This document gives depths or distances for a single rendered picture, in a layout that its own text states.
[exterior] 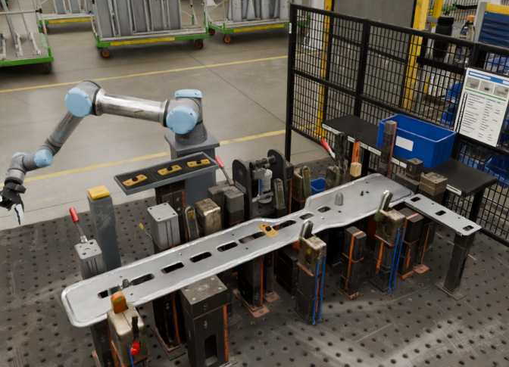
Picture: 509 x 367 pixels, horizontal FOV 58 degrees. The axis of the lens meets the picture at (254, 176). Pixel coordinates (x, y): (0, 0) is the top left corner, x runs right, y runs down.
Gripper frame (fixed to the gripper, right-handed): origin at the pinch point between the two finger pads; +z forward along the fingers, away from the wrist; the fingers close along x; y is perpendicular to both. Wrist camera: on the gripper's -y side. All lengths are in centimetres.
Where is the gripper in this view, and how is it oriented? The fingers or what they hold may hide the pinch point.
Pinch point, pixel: (4, 217)
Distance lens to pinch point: 217.8
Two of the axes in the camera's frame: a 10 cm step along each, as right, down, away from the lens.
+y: -7.7, 4.5, 4.5
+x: -6.3, -4.6, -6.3
